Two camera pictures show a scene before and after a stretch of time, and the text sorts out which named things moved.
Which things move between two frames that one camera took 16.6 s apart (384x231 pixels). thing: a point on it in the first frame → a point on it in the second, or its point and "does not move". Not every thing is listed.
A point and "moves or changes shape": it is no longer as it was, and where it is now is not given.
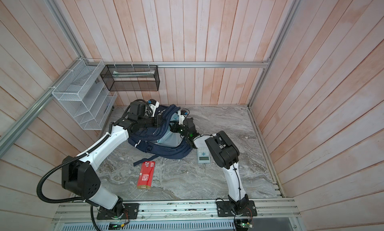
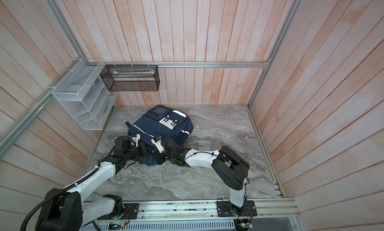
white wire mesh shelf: (84, 95) does not move
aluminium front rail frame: (272, 215) does not move
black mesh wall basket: (130, 78) does not move
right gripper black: (177, 127) → (161, 159)
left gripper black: (157, 123) → (143, 150)
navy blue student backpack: (147, 140) moves or changes shape
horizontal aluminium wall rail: (199, 64) does not move
